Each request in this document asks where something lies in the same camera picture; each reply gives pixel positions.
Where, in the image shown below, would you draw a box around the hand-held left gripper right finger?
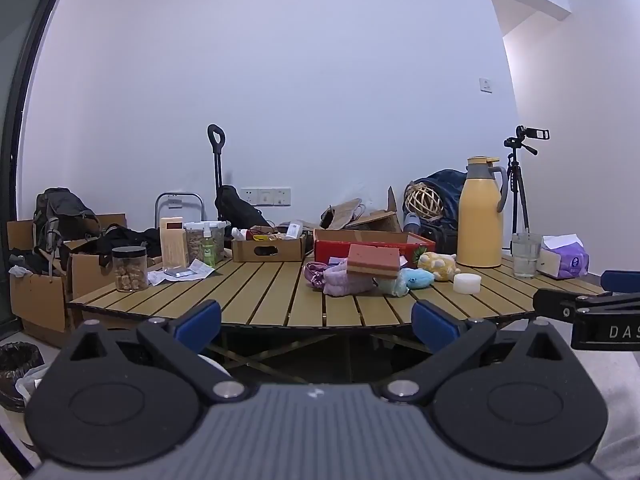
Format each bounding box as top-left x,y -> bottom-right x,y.
382,301 -> 576,401

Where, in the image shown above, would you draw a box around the yellow thermos jug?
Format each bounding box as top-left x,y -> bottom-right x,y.
456,156 -> 510,268

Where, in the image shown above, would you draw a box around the tan carton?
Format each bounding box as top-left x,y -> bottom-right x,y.
159,218 -> 190,268

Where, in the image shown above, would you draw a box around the white plastic bag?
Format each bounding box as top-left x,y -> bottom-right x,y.
15,364 -> 50,407

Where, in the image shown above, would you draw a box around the cardboard box with open flaps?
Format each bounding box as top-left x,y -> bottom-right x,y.
345,186 -> 405,234

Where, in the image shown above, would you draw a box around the yellow giraffe plush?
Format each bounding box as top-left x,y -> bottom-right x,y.
417,251 -> 461,282

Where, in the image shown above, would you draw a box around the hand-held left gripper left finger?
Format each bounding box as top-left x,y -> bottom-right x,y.
57,300 -> 251,401

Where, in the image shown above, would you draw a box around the red cardboard box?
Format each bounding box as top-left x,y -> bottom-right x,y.
313,228 -> 437,269

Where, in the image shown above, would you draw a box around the brown paper bag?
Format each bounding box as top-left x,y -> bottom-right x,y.
320,198 -> 368,231

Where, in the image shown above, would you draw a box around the blue plush toy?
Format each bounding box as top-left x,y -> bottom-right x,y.
400,267 -> 435,291

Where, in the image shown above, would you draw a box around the black backpack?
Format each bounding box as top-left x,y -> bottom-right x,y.
33,187 -> 102,277

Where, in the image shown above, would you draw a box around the purple tissue pack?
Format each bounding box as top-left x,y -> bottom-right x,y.
537,234 -> 590,280

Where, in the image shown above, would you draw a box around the green spray bottle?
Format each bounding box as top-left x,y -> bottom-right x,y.
201,226 -> 217,267

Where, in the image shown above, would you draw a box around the black trolley handle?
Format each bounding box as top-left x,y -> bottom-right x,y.
207,124 -> 226,222

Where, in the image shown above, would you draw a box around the purple satin pouch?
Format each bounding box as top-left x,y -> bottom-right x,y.
303,261 -> 327,292

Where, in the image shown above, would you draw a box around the white folding stool frame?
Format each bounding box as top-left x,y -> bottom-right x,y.
155,192 -> 204,233

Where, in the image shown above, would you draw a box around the white round lid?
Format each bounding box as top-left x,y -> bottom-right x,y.
453,273 -> 482,295

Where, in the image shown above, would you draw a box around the rattan ball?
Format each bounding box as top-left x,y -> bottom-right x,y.
404,182 -> 444,221

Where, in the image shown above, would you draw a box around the large open cardboard box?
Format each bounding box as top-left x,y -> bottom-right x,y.
7,214 -> 128,347

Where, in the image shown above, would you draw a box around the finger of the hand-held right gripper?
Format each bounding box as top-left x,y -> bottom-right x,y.
601,270 -> 640,295
532,287 -> 640,322

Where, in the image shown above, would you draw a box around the wall socket panel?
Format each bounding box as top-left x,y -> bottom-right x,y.
241,187 -> 292,207

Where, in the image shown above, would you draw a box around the black tripod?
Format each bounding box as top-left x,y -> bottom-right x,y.
502,136 -> 540,257

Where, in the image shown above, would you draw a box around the black trash bin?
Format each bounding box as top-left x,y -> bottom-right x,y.
0,342 -> 46,413

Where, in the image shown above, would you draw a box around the white paper leaflets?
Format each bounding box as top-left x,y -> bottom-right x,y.
148,259 -> 216,287

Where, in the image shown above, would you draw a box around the clear jar of snacks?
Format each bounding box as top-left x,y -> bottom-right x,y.
112,246 -> 150,293

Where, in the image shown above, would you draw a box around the black cloth bag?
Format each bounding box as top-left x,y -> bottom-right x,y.
100,225 -> 162,258

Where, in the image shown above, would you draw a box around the brown cardboard box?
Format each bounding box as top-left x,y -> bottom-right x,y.
67,252 -> 118,328

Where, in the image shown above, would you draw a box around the small cardboard box with handle hole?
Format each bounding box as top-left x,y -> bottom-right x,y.
231,232 -> 307,264

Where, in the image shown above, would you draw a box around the clear container of nuts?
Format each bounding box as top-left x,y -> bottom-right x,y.
185,221 -> 227,266

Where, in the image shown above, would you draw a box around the glass cup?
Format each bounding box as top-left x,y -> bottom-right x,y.
511,232 -> 543,279

